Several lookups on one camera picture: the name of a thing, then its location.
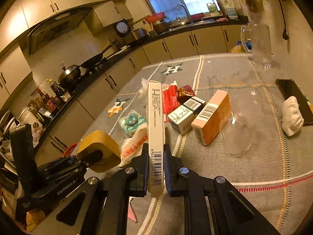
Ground yellow tape roll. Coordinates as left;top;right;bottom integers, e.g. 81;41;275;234
76;130;121;173

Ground white printed plastic bag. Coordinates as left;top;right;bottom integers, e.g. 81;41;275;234
118;123;148;168

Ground orange carton box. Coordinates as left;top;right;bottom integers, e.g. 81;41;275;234
192;90;232;146

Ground teal cartoon snack packet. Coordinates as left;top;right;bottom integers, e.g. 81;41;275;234
119;110;146;137

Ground white and blue carton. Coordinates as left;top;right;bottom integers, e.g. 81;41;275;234
168;96;206;135

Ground long white medicine box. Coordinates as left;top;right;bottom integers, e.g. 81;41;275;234
146;81;164;198

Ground red snack bag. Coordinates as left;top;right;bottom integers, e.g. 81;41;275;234
162;81;180;122

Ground small brown foil wrapper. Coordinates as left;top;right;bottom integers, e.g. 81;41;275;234
177;85;195;105

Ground white tissue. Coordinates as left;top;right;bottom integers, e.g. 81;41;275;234
282;96;304;137

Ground clear knotted plastic bag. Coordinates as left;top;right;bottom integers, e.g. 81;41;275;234
137;78;149;100

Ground lower kitchen cabinets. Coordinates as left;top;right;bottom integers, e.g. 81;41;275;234
35;25;241;165

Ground round kitchen scale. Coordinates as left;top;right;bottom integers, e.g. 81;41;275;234
113;19;131;38

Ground red plastic basket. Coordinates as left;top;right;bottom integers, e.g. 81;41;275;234
63;143;77;157

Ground black countertop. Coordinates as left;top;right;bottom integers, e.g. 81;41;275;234
33;15;249;155

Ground clear plastic cup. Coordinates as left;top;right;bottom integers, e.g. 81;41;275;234
220;90;262;156

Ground brown sauce bottle red label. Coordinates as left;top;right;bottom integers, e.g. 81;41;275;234
36;87;57;114

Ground grey star tablecloth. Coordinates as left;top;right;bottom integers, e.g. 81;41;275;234
31;53;313;235

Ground steel pot with lid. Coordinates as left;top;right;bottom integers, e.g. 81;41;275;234
58;62;81;89

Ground black wallet on table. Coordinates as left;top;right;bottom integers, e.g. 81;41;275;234
275;79;313;126

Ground range hood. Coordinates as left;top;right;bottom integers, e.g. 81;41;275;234
27;7;92;56

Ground clear glass pitcher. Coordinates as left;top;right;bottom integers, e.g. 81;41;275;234
240;24;272;69

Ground sink faucet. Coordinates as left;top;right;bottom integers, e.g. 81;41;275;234
176;4;192;25

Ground red colander bowl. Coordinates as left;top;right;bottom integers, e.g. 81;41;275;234
145;12;165;24

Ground green detergent jug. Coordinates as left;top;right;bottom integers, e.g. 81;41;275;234
206;2;219;15

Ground black wok with handle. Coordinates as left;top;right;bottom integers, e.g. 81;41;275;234
80;41;112;69

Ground upper wall cabinets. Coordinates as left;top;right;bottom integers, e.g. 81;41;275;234
1;0;134;109

